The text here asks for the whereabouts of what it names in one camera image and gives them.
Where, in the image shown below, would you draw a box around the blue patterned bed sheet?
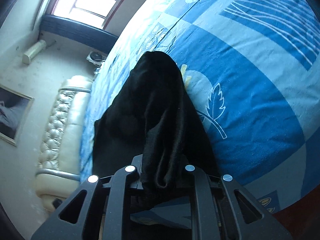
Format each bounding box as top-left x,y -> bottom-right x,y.
80,0 -> 319,213

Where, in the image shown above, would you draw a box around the white wall air conditioner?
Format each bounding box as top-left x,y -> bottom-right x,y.
22,40 -> 47,64

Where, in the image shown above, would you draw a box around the black pants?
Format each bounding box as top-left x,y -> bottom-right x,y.
92,51 -> 219,190

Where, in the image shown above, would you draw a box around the cream tufted leather headboard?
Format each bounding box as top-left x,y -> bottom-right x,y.
35,75 -> 93,212

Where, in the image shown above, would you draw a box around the framed wall picture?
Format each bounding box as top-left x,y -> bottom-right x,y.
1,85 -> 34,146

